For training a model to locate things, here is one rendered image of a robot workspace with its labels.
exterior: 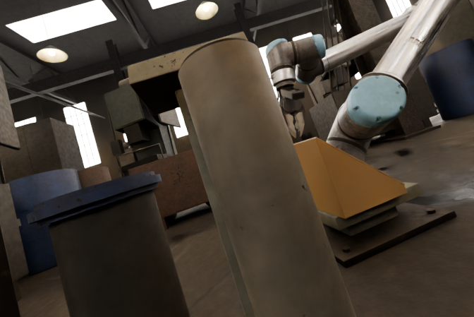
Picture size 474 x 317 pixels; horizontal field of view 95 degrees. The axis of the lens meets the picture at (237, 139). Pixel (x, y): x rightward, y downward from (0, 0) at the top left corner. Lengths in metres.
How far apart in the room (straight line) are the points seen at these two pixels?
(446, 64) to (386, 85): 3.08
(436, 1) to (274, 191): 0.96
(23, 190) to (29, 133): 1.96
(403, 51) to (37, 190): 2.87
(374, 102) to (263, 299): 0.62
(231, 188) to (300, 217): 0.08
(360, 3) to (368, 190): 2.98
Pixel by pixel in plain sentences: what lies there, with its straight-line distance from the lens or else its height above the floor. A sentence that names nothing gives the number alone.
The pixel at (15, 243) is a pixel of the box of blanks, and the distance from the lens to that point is 2.15.
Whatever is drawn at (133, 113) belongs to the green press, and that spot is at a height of 1.99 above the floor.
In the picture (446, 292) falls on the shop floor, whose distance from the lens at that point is 0.67.
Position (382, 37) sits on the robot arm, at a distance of 1.17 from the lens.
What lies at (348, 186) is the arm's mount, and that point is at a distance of 0.73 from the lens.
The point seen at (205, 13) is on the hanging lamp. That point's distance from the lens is 6.81.
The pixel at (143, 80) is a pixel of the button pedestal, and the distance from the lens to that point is 0.45.
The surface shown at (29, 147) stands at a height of 1.61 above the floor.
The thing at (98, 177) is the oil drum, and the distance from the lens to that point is 3.28.
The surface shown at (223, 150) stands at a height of 0.39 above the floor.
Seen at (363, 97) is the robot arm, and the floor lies 0.44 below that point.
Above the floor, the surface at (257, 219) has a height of 0.31.
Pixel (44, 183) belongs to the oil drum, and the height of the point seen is 0.77.
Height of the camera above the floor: 0.38
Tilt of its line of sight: 6 degrees up
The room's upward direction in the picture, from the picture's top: 19 degrees counter-clockwise
